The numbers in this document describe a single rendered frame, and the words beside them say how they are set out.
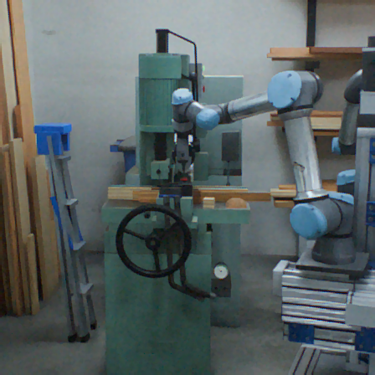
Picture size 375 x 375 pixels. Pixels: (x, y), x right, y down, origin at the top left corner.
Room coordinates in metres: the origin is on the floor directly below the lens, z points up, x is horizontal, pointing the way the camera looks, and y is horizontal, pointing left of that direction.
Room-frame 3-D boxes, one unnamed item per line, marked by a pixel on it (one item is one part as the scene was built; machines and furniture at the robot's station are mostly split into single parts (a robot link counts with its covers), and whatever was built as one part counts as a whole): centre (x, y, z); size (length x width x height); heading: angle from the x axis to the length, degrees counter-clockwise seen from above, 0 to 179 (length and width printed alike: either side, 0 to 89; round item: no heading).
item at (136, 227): (2.72, 0.12, 0.82); 0.40 x 0.21 x 0.04; 88
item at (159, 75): (2.78, 0.11, 1.35); 0.18 x 0.18 x 0.31
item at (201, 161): (2.96, -0.05, 1.02); 0.09 x 0.07 x 0.12; 88
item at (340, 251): (2.20, -0.50, 0.87); 0.15 x 0.15 x 0.10
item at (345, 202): (2.19, -0.50, 0.98); 0.13 x 0.12 x 0.14; 139
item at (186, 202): (2.59, 0.05, 0.92); 0.15 x 0.13 x 0.09; 88
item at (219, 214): (2.67, 0.05, 0.87); 0.61 x 0.30 x 0.06; 88
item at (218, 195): (2.78, -0.06, 0.92); 0.59 x 0.02 x 0.04; 88
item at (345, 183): (2.66, -0.68, 0.98); 0.13 x 0.12 x 0.14; 85
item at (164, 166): (2.80, 0.11, 1.03); 0.14 x 0.07 x 0.09; 178
